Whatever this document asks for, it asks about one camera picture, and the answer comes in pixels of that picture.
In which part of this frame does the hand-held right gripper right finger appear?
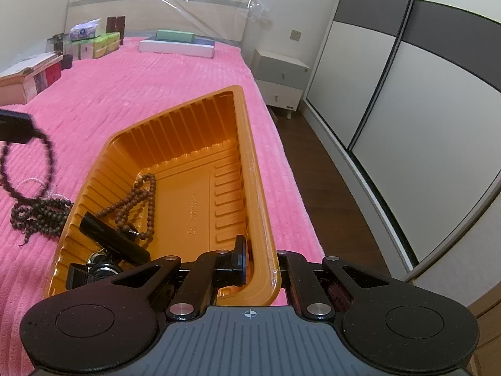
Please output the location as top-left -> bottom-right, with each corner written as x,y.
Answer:
276,250 -> 425,322

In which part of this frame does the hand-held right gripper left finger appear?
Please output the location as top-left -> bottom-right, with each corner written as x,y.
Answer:
70,235 -> 251,322

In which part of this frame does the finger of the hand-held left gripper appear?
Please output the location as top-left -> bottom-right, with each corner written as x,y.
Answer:
0,110 -> 37,144

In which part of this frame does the dark bead bracelet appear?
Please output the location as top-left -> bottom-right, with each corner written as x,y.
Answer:
0,128 -> 60,200

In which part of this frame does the white bead necklace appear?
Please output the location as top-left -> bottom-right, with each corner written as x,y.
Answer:
13,178 -> 69,204

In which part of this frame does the long dark bead necklace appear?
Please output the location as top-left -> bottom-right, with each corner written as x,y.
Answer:
10,198 -> 74,245

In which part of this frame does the brown bead bracelet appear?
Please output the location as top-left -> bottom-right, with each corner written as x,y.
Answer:
97,173 -> 157,242

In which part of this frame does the orange plastic tray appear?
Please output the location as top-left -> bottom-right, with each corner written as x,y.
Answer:
45,85 -> 281,307

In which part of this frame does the black glossy bar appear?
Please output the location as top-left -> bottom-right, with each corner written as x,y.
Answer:
79,211 -> 151,266

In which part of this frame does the light wooden box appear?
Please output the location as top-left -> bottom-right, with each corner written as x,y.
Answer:
0,53 -> 63,104

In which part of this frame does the red box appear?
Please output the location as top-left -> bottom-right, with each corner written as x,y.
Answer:
45,63 -> 62,87

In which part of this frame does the dark clear container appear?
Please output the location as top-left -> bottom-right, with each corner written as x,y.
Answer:
47,33 -> 65,55

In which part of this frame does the green and white box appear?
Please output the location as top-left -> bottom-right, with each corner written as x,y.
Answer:
77,41 -> 107,60
96,32 -> 120,57

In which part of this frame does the tissue pack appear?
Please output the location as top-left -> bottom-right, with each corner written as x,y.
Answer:
70,21 -> 101,42

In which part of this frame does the pink ribbed blanket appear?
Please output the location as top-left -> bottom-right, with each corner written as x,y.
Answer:
0,35 -> 323,365

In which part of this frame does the dark brown box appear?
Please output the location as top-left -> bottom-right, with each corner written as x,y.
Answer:
106,16 -> 126,45

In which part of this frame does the long white box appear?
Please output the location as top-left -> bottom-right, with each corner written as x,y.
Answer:
139,39 -> 215,58

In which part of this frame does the plastic-wrapped headboard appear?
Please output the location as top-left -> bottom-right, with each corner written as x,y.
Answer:
65,0 -> 251,48

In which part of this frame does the long green box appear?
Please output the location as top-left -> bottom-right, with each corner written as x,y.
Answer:
156,30 -> 195,44

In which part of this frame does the grey nightstand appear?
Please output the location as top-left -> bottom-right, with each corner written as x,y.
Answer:
252,49 -> 311,120

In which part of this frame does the grey and white wardrobe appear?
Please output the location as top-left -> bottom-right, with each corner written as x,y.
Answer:
299,0 -> 501,283

